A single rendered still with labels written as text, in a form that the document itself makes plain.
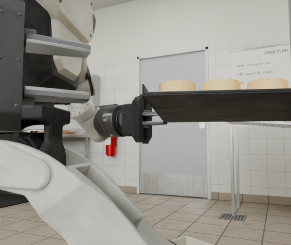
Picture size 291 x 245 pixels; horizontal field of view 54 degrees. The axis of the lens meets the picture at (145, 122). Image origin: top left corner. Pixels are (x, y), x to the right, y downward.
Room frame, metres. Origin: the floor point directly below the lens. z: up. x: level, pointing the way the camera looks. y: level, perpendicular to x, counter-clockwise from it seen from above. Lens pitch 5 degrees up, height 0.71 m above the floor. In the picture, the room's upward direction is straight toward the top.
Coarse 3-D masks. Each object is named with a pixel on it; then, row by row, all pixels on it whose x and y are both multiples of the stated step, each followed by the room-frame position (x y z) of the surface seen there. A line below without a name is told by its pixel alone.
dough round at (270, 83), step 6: (264, 78) 0.35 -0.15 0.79; (270, 78) 0.35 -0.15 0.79; (276, 78) 0.34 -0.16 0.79; (282, 78) 0.35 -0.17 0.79; (252, 84) 0.36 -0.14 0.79; (258, 84) 0.35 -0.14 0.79; (264, 84) 0.35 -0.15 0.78; (270, 84) 0.34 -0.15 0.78; (276, 84) 0.34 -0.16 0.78; (282, 84) 0.34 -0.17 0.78; (288, 84) 0.35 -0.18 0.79
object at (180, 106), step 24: (144, 96) 0.35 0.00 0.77; (168, 96) 0.35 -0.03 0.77; (192, 96) 0.35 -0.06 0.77; (216, 96) 0.35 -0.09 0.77; (240, 96) 0.35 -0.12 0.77; (264, 96) 0.35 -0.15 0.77; (288, 96) 0.35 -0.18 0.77; (168, 120) 0.68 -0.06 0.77; (192, 120) 0.68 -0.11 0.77; (216, 120) 0.68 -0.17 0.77; (240, 120) 0.68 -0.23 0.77; (264, 120) 0.68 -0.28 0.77; (288, 120) 0.68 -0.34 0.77
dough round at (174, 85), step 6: (162, 84) 0.37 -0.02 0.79; (168, 84) 0.36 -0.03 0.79; (174, 84) 0.36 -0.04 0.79; (180, 84) 0.35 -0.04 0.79; (186, 84) 0.36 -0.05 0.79; (192, 84) 0.36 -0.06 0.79; (162, 90) 0.37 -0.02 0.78; (168, 90) 0.36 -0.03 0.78; (174, 90) 0.36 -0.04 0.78; (180, 90) 0.35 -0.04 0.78; (186, 90) 0.36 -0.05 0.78; (192, 90) 0.36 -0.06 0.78
